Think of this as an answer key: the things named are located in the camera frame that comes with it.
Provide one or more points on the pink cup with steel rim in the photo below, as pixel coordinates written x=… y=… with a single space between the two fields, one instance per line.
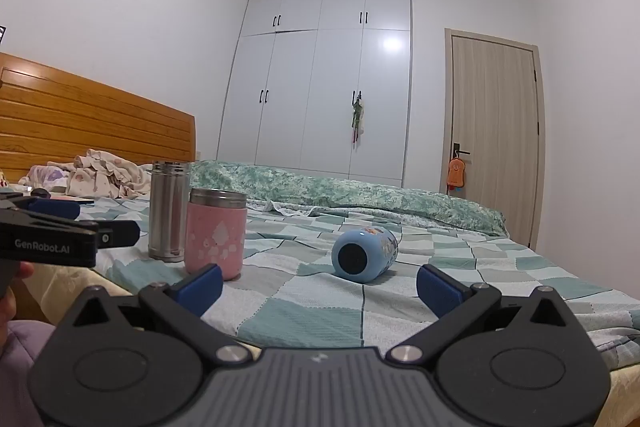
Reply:
x=216 y=237

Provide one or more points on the person's purple clothing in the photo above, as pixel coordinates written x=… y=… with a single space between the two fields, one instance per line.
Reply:
x=17 y=372

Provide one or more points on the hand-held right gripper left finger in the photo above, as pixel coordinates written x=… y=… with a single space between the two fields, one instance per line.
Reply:
x=202 y=289

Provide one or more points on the small black object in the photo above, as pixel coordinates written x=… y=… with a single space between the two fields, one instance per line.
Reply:
x=41 y=193

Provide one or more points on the blue cup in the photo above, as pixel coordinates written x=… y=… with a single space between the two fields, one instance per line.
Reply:
x=362 y=257

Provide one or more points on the green hanging ornament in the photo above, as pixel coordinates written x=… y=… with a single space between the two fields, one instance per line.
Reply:
x=357 y=117

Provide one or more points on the beige wooden door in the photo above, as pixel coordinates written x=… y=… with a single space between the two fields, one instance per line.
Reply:
x=495 y=132

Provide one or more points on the white wardrobe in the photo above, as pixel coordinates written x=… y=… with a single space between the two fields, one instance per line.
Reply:
x=315 y=87

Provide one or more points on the orange door hanger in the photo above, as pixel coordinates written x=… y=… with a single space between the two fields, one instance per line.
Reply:
x=456 y=174

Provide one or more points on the yellow blanket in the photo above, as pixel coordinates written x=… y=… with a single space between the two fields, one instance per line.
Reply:
x=65 y=281

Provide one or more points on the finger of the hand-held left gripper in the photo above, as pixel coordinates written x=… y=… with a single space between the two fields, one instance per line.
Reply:
x=55 y=208
x=119 y=234

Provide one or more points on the wooden headboard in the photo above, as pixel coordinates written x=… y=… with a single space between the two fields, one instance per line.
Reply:
x=75 y=122

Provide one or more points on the purple cloth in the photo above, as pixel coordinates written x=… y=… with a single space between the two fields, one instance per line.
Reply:
x=47 y=176

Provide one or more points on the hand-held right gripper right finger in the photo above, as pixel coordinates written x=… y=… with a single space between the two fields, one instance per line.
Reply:
x=440 y=289

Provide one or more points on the green floral quilt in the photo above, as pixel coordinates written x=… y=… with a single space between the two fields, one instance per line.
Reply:
x=350 y=197

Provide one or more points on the person's left hand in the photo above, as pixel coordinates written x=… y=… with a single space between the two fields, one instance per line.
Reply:
x=26 y=269

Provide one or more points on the stainless steel cup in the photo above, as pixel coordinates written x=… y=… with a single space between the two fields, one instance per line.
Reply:
x=167 y=212

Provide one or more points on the checked bedsheet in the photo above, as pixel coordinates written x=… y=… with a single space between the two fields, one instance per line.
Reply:
x=320 y=307

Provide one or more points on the pile of floral clothes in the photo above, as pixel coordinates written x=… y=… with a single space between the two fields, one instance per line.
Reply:
x=107 y=177

